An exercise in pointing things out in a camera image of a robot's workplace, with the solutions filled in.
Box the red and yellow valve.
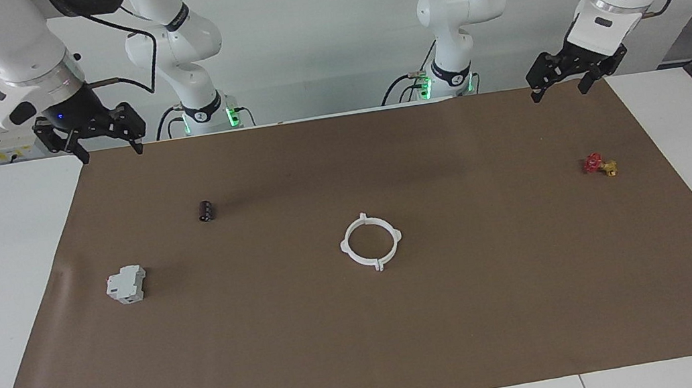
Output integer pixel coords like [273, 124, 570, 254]
[581, 150, 620, 182]

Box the black right base cable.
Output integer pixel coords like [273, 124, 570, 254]
[151, 104, 188, 141]

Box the black left base cable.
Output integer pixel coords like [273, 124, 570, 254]
[377, 72, 423, 107]

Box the black base cable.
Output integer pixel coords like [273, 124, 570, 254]
[151, 104, 188, 141]
[377, 72, 423, 107]

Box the white circuit breaker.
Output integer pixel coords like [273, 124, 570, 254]
[103, 263, 150, 307]

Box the white half-ring pipe clamp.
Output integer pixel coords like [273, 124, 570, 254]
[336, 211, 382, 277]
[359, 208, 408, 274]

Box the black cylindrical capacitor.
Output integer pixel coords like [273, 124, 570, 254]
[196, 199, 219, 224]

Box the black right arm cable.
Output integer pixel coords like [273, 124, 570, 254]
[77, 5, 164, 103]

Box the brown paper table mat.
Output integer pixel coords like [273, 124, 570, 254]
[0, 63, 692, 388]

